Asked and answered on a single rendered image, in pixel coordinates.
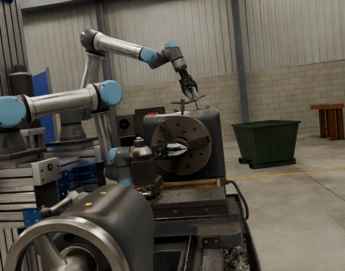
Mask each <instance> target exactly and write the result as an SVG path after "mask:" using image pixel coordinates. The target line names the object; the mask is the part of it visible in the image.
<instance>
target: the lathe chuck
mask: <svg viewBox="0 0 345 271"><path fill-rule="evenodd" d="M162 123H165V124H166V126H167V127H168V128H169V129H170V130H171V131H172V132H173V133H174V134H175V135H176V136H177V137H183V138H186V139H187V140H192V139H196V138H201V137H205V136H209V139H210V143H208V144H207V145H202V146H199V147H196V148H193V149H189V150H188V153H187V154H186V155H185V156H183V157H181V161H180V165H179V168H178V172H177V175H178V176H186V175H190V174H194V173H196V172H197V171H199V170H200V169H201V168H202V167H203V166H204V165H205V164H206V163H207V161H208V159H209V157H210V154H211V151H212V139H211V136H210V133H209V131H208V129H207V128H206V126H205V125H204V124H203V123H202V122H201V121H199V120H198V119H196V118H194V117H192V116H187V115H178V116H173V117H170V118H168V119H166V120H164V121H163V122H162ZM162 123H161V124H162ZM161 124H160V125H161ZM160 125H159V126H160ZM159 126H158V127H157V128H156V130H155V131H154V133H153V136H152V140H151V146H152V145H154V144H157V143H158V144H160V143H161V141H168V140H167V139H166V138H165V136H164V135H163V134H162V133H161V132H160V131H159V130H160V128H159ZM171 162H172V159H171V160H161V161H156V163H157V164H158V165H159V166H160V167H161V168H162V169H163V170H164V171H166V172H168V173H170V167H171Z"/></svg>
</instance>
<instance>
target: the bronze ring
mask: <svg viewBox="0 0 345 271"><path fill-rule="evenodd" d="M173 142H176V143H178V144H181V145H184V146H185V147H187V151H186V152H184V153H182V154H181V155H179V156H176V157H177V158H180V157H183V156H185V155H186V154H187V153H188V150H189V147H188V143H187V142H186V141H185V140H183V139H175V140H173Z"/></svg>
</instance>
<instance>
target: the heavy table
mask: <svg viewBox="0 0 345 271"><path fill-rule="evenodd" d="M343 108H344V103H338V104H319V105H311V109H319V123H320V137H318V138H329V137H330V139H328V140H330V141H333V140H345V138H344V123H343ZM325 110H326V119H325ZM335 111H336V117H335ZM326 125H327V128H326ZM336 126H337V129H336ZM326 131H327V133H326Z"/></svg>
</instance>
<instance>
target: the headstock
mask: <svg viewBox="0 0 345 271"><path fill-rule="evenodd" d="M178 115H181V112H173V113H163V114H157V115H148V116H145V117H144V119H143V121H142V129H143V139H144V140H145V146H147V147H151V140H152V136H153V133H154V131H155V129H156V128H157V127H158V126H159V125H160V124H161V123H162V122H163V121H164V120H166V119H168V118H170V117H173V116H178ZM184 115H188V116H192V117H195V118H197V119H199V120H200V121H202V122H203V123H204V124H205V126H206V127H207V129H208V130H209V133H210V135H211V139H212V151H211V154H210V157H209V159H208V161H207V163H206V164H205V165H204V166H203V167H202V168H201V169H200V170H199V171H197V172H196V173H194V174H190V175H186V176H178V175H176V174H174V173H168V172H166V171H164V170H163V169H162V168H161V167H160V166H159V165H158V164H157V163H156V172H157V175H160V176H162V181H163V182H164V181H177V180H191V179H205V178H212V177H223V176H226V166H225V160H224V150H223V140H222V131H221V121H220V112H219V110H218V109H216V108H212V109H202V110H192V111H184ZM155 162H156V161H155Z"/></svg>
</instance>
